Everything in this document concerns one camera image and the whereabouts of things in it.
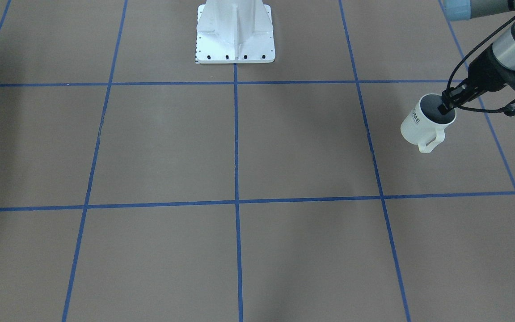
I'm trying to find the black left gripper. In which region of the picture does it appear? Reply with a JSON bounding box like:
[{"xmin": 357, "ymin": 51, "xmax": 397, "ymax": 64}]
[{"xmin": 438, "ymin": 45, "xmax": 515, "ymax": 115}]

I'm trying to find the white mug with handle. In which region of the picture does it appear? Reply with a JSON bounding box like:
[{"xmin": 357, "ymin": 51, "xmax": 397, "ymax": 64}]
[{"xmin": 400, "ymin": 93, "xmax": 456, "ymax": 153}]

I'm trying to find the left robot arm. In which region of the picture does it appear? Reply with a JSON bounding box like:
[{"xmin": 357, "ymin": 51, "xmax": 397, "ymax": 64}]
[{"xmin": 438, "ymin": 0, "xmax": 515, "ymax": 117}]

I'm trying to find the white metal stand base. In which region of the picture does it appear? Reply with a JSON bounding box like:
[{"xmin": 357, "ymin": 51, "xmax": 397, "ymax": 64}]
[{"xmin": 195, "ymin": 0, "xmax": 276, "ymax": 64}]

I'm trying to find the black braided cable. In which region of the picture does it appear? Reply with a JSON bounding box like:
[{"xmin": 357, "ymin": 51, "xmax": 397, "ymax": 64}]
[{"xmin": 446, "ymin": 0, "xmax": 515, "ymax": 113}]

